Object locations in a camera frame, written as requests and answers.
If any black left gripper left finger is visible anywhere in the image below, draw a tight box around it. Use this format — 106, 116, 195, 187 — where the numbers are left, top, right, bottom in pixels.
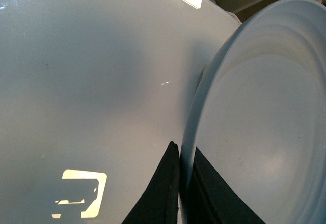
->
123, 141, 180, 223

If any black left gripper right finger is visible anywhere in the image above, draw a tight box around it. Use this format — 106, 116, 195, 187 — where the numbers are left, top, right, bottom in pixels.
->
191, 149, 264, 223

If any white round plate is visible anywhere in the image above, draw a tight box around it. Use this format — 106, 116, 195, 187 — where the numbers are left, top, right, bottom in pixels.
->
180, 0, 325, 223

